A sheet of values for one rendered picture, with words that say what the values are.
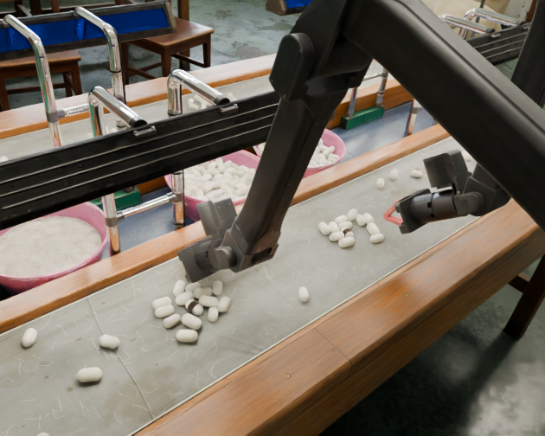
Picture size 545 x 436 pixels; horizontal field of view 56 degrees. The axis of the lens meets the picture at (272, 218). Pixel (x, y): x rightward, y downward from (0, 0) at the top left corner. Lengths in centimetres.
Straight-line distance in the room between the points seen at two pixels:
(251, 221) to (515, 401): 144
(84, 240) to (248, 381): 51
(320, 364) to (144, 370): 29
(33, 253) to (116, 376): 37
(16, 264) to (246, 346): 51
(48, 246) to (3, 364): 30
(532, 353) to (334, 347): 136
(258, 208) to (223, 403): 31
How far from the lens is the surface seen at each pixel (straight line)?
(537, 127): 44
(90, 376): 90
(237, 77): 190
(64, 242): 118
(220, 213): 86
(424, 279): 110
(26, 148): 153
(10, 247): 120
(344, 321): 97
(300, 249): 113
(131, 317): 99
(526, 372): 212
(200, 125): 82
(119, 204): 134
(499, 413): 196
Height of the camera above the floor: 147
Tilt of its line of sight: 37 degrees down
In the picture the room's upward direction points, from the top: 6 degrees clockwise
